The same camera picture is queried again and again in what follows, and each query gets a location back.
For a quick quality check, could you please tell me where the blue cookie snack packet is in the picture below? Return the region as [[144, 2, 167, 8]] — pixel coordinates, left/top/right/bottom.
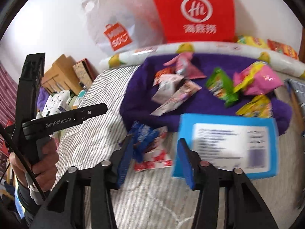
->
[[128, 121, 159, 163]]

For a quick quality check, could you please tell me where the white pink snack packet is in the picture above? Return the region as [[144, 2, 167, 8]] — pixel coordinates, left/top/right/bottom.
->
[[150, 80, 202, 116]]

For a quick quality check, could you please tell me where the green snack packet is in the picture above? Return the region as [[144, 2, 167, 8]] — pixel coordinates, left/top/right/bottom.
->
[[205, 67, 238, 108]]

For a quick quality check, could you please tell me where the dark pink Haidilao snack packet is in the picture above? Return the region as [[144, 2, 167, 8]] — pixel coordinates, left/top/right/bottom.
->
[[163, 52, 206, 80]]

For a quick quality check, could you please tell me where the pink yellow snack packet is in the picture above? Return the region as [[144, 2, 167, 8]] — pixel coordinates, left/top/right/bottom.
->
[[233, 61, 283, 96]]

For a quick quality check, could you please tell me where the pink peach snack packet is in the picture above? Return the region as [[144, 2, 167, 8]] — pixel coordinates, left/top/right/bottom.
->
[[152, 74, 184, 104]]

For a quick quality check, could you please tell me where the person's left hand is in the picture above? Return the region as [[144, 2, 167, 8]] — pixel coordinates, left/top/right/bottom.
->
[[9, 138, 59, 192]]

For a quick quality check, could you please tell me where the blue tissue pack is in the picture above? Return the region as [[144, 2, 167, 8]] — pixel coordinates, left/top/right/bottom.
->
[[178, 113, 279, 179]]

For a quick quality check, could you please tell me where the purple cloth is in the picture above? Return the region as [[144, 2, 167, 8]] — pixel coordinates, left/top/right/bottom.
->
[[119, 52, 293, 136]]

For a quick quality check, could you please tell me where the grey checked fabric pouch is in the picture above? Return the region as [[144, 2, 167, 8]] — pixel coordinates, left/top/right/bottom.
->
[[284, 79, 304, 137]]

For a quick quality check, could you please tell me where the yellow chips bag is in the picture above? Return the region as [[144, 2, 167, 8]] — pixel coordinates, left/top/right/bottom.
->
[[237, 35, 269, 49]]

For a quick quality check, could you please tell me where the lemon print paper roll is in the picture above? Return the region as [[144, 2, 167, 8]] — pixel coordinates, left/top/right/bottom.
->
[[98, 41, 304, 79]]

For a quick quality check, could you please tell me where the orange chips bag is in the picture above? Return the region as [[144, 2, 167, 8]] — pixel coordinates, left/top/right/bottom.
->
[[267, 39, 299, 60]]

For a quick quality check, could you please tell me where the white Miniso plastic bag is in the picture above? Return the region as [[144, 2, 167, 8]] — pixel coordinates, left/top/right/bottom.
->
[[81, 0, 164, 56]]

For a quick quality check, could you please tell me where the red Haidilao paper bag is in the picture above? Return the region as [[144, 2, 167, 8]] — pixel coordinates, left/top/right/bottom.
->
[[153, 0, 235, 43]]

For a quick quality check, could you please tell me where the brown picture frame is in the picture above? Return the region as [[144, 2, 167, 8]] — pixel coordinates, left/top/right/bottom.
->
[[72, 58, 98, 90]]

